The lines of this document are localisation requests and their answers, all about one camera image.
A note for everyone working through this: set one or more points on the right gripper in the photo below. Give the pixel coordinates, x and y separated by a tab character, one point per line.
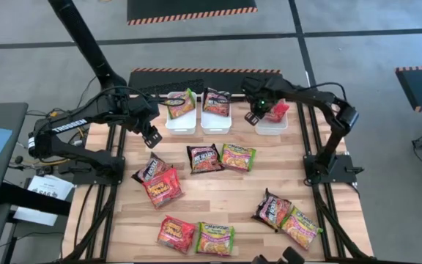
260	95

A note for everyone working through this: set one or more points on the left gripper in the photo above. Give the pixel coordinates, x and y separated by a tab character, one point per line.
143	113

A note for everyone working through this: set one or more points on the red orange ramen pack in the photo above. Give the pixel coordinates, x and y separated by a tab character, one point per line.
278	111
176	234
163	190

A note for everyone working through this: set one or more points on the black fire noodle pack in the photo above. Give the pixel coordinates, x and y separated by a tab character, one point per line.
148	168
271	209
203	159
216	104

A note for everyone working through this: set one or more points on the lime chili shrimp ramen pack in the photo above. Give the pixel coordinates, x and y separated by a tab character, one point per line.
300	228
214	239
237	157
181	108

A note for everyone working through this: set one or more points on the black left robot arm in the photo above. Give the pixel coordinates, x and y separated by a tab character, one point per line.
68	126

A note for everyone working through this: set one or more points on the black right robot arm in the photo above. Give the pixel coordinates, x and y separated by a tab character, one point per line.
328	99

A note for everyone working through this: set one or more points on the white plastic bin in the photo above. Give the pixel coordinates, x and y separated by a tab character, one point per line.
181	126
269	128
216	124

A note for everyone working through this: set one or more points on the black perforated panel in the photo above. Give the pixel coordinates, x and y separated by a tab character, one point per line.
174	87

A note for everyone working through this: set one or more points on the yellow connector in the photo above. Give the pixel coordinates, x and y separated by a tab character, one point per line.
52	114

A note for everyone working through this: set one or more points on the white printed paper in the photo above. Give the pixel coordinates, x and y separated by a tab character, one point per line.
35	217
50	187

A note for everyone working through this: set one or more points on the black padded stand pole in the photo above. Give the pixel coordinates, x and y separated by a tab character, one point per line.
83	36

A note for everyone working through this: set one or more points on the black flat bar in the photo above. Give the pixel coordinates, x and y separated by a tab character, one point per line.
31	199

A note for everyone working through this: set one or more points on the black rounded object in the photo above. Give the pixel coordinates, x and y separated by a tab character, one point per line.
293	255
258	259

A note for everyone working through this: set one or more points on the grey desk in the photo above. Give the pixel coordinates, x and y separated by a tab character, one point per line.
9	117

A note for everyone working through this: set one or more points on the black aluminium table frame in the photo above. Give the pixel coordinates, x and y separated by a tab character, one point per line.
300	146

